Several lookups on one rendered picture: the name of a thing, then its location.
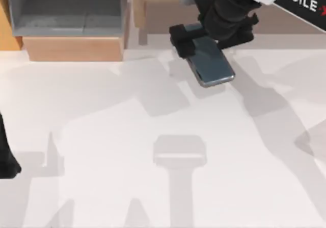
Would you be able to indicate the dark blue-grey smartphone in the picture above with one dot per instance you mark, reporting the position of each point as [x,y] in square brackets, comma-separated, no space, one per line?
[214,62]

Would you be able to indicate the wooden cupboard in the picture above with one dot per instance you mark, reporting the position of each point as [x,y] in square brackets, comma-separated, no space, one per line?
[163,16]

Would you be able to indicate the pale wooden drawer front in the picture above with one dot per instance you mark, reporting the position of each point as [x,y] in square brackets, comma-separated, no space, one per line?
[74,48]

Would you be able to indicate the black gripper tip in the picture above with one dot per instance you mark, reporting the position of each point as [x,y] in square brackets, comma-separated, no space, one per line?
[6,159]

